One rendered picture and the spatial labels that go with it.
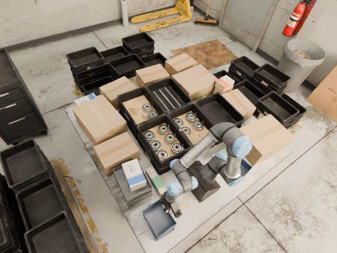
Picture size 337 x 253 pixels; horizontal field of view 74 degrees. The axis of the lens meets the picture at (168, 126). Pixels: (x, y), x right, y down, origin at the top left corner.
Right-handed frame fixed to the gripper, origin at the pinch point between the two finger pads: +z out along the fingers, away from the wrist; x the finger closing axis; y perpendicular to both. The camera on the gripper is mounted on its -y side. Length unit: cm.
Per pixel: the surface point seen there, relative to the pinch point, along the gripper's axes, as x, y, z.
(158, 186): -7.1, 21.2, 7.7
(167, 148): -29, 43, -1
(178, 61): -103, 132, -10
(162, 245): 11.7, -13.9, 15.3
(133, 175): 8.4, 33.7, -4.5
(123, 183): 15.7, 36.0, 5.2
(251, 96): -195, 73, 30
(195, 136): -57, 40, -4
